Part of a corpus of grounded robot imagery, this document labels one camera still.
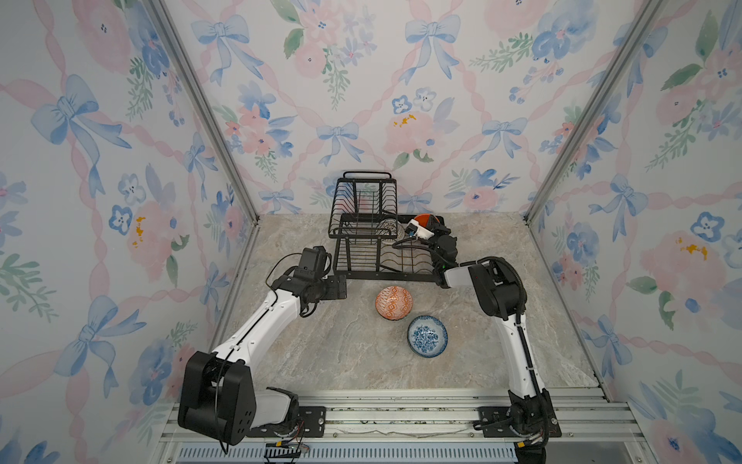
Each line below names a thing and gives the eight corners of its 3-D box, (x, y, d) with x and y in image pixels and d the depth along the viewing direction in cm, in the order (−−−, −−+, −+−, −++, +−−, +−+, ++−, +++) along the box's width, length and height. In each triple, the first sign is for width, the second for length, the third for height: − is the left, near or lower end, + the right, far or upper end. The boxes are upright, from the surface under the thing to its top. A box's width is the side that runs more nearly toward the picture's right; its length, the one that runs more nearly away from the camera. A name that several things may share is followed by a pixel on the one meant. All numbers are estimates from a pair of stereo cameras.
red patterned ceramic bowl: (371, 306, 96) (371, 298, 92) (392, 287, 101) (393, 278, 97) (394, 327, 92) (395, 319, 88) (415, 306, 97) (417, 298, 92)
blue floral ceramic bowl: (424, 366, 85) (428, 358, 79) (401, 339, 90) (402, 329, 84) (449, 344, 89) (455, 334, 83) (425, 319, 94) (429, 308, 88)
